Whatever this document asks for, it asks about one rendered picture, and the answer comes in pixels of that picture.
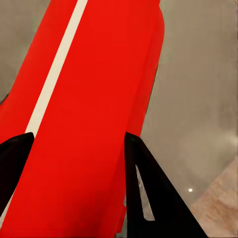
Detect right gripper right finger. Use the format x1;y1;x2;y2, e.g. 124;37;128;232
124;132;208;238

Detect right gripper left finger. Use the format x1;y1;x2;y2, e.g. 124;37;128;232
0;132;35;217

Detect radio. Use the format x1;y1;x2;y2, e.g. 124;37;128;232
0;0;164;238

